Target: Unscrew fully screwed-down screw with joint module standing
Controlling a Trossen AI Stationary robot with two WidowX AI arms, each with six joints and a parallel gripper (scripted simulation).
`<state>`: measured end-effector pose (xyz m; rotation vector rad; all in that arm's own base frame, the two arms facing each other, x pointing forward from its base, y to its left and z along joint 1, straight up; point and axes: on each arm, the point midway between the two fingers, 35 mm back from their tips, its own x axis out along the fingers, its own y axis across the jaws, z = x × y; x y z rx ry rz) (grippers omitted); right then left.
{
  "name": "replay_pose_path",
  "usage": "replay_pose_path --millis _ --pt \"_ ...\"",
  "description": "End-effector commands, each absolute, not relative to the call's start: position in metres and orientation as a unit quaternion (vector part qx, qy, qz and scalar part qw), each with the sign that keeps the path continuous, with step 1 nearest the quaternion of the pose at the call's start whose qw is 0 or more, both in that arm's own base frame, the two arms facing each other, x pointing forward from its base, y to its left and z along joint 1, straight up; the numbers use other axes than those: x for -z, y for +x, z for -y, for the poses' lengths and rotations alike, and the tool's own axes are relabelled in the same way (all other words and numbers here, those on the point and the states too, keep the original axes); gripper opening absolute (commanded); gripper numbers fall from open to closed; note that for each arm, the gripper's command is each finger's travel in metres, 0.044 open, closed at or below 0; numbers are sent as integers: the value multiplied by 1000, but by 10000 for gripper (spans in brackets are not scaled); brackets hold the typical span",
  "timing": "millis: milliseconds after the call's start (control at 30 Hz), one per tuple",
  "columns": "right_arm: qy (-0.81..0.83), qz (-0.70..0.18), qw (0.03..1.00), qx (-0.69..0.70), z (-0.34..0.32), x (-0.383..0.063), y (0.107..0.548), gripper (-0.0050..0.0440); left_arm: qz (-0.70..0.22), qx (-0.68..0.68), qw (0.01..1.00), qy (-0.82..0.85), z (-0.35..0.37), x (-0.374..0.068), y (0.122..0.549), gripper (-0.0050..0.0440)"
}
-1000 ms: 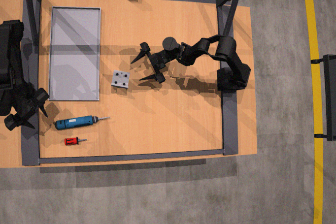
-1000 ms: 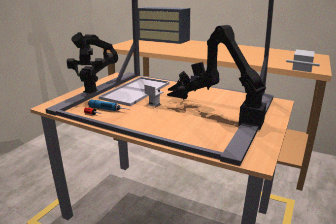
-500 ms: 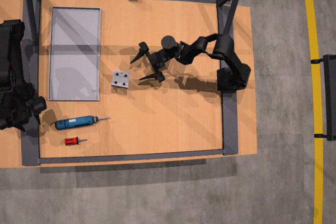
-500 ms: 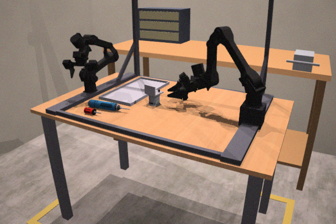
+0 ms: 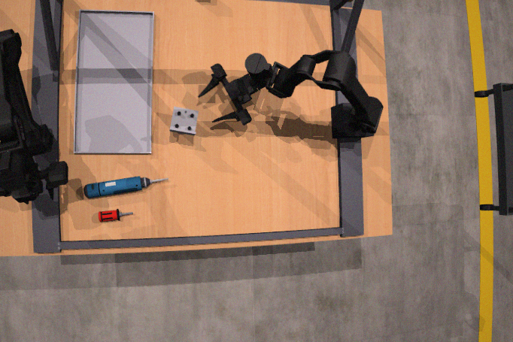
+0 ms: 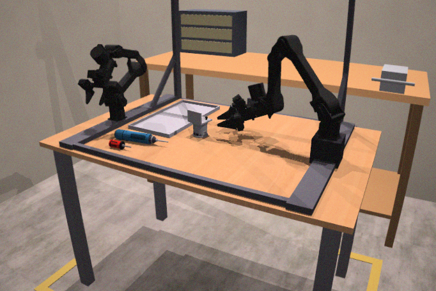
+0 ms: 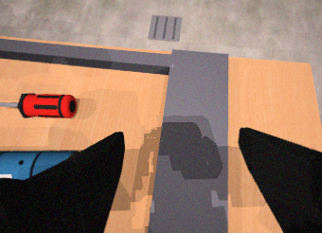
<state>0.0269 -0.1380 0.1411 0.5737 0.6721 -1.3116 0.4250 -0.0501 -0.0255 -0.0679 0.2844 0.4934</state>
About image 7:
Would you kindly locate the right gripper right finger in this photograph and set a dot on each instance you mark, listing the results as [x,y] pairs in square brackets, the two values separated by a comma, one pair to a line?
[289,177]

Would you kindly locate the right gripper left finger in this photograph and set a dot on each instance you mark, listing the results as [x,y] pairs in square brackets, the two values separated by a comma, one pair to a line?
[74,196]

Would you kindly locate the blue electric screwdriver barrel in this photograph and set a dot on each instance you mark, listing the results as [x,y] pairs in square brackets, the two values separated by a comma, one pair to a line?
[24,164]

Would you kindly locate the red screwdriver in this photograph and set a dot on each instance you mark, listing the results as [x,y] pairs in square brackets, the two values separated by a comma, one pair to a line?
[44,105]

